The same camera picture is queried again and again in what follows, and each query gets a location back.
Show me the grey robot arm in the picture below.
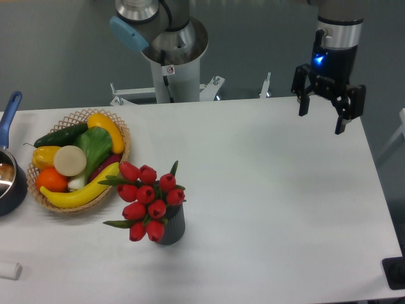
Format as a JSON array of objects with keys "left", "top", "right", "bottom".
[{"left": 109, "top": 1, "right": 366, "bottom": 134}]

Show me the white metal base frame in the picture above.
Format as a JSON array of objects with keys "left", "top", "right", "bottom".
[{"left": 109, "top": 72, "right": 271, "bottom": 106}]

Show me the long yellow squash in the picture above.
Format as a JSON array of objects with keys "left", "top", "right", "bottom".
[{"left": 40, "top": 162, "right": 120, "bottom": 209}]

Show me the blue handled saucepan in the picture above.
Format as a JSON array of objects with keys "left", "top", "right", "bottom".
[{"left": 1, "top": 91, "right": 27, "bottom": 216}]

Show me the yellow zucchini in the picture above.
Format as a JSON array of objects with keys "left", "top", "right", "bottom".
[{"left": 87, "top": 113, "right": 125, "bottom": 154}]

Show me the yellow bell pepper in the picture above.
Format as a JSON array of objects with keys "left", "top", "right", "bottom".
[{"left": 32, "top": 146, "right": 61, "bottom": 170}]

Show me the black device at table edge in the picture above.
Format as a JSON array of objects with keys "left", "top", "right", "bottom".
[{"left": 382, "top": 256, "right": 405, "bottom": 290}]

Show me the beige round disc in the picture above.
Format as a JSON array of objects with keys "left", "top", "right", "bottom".
[{"left": 53, "top": 146, "right": 87, "bottom": 177}]

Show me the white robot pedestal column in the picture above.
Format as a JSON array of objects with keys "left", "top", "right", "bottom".
[{"left": 149, "top": 59, "right": 200, "bottom": 104}]

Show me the red tulip bouquet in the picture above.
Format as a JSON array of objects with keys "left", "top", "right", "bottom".
[{"left": 101, "top": 161, "right": 186, "bottom": 243}]

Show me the orange fruit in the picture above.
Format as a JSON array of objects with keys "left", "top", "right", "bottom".
[{"left": 35, "top": 168, "right": 68, "bottom": 193}]

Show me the white furniture piece right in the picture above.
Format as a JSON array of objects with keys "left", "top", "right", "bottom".
[{"left": 375, "top": 108, "right": 404, "bottom": 167}]

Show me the white cylinder object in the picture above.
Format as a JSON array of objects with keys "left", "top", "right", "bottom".
[{"left": 0, "top": 260, "right": 22, "bottom": 281}]

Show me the black cable on pedestal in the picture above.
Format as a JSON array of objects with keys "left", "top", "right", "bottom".
[{"left": 159, "top": 49, "right": 175, "bottom": 104}]

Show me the dark grey ribbed vase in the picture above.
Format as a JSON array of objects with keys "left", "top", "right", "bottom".
[{"left": 158, "top": 205, "right": 185, "bottom": 245}]

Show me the green bok choy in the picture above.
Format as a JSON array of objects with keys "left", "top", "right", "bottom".
[{"left": 68, "top": 127, "right": 112, "bottom": 192}]

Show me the green cucumber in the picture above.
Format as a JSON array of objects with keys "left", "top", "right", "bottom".
[{"left": 24, "top": 123, "right": 88, "bottom": 148}]

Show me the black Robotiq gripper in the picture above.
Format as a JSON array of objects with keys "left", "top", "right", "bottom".
[{"left": 291, "top": 46, "right": 366, "bottom": 135}]

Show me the purple eggplant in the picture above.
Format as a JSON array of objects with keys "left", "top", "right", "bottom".
[{"left": 88, "top": 154, "right": 122, "bottom": 182}]

